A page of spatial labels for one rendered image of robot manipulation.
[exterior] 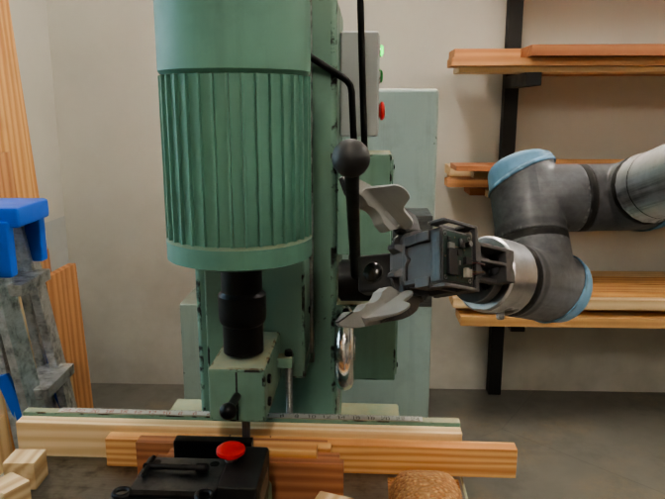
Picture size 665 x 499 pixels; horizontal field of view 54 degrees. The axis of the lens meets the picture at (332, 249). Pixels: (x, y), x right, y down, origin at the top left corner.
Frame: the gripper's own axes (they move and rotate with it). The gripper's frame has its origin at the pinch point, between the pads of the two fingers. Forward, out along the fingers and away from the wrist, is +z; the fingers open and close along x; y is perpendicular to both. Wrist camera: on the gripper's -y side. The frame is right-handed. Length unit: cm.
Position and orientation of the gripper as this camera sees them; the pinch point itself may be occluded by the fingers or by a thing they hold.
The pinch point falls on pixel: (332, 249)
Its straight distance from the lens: 65.6
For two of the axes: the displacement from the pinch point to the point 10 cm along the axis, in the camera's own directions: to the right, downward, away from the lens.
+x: -0.2, 9.7, -2.3
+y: 6.0, -1.7, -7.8
